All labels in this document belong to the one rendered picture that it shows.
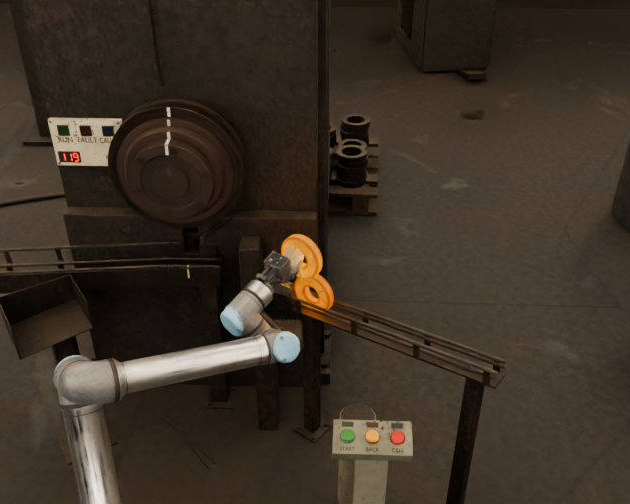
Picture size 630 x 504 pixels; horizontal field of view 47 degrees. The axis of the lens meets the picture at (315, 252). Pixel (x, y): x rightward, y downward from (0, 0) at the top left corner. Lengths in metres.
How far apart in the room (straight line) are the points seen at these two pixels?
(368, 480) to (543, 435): 1.05
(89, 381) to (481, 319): 2.20
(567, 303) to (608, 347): 0.35
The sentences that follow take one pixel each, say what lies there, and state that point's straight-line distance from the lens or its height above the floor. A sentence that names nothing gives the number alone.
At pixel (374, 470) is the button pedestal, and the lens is 2.31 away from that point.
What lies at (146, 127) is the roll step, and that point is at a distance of 2.48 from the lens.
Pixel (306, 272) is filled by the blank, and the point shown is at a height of 0.86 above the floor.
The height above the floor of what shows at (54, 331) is 0.60.
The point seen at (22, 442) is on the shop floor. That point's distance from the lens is 3.25.
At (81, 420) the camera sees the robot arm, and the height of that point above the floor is 0.79.
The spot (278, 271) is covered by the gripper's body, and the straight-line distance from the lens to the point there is 2.30.
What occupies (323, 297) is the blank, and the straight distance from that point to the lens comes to 2.55.
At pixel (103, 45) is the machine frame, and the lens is 2.60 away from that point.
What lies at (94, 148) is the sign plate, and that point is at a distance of 2.74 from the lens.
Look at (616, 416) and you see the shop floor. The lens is 3.36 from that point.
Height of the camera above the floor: 2.28
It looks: 34 degrees down
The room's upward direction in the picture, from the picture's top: straight up
